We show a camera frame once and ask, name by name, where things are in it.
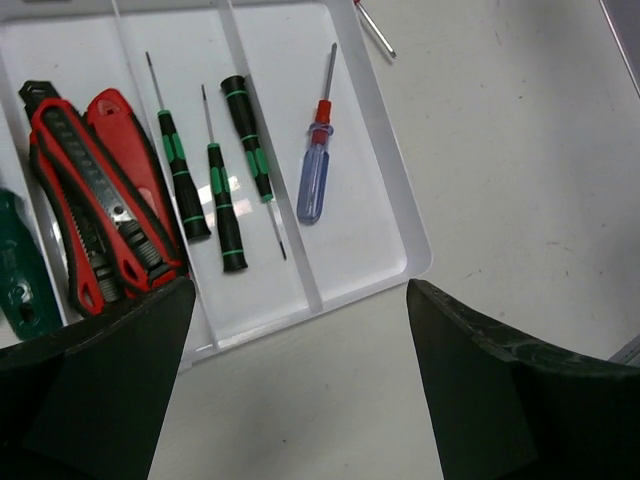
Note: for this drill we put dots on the aluminium table frame rail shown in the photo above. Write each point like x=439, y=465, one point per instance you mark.
x=622, y=17

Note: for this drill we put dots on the blue screwdriver front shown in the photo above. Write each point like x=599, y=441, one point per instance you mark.
x=375, y=29

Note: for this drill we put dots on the long green screwdriver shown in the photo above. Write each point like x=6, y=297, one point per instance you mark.
x=27, y=298

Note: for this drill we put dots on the black green precision screwdriver front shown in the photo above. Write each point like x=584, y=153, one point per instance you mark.
x=190, y=209

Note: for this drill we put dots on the black green precision screwdriver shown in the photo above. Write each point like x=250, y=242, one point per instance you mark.
x=190, y=209
x=236, y=95
x=230, y=241

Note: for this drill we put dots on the white compartment tray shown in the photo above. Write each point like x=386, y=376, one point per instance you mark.
x=370, y=235

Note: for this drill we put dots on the red utility knife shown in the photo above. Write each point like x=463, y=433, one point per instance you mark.
x=83, y=291
x=137, y=244
x=115, y=123

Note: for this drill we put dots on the blue screwdriver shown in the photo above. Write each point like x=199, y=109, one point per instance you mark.
x=315, y=166
x=375, y=29

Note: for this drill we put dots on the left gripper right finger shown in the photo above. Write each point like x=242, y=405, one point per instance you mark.
x=507, y=405

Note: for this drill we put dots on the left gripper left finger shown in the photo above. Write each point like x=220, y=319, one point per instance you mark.
x=89, y=400

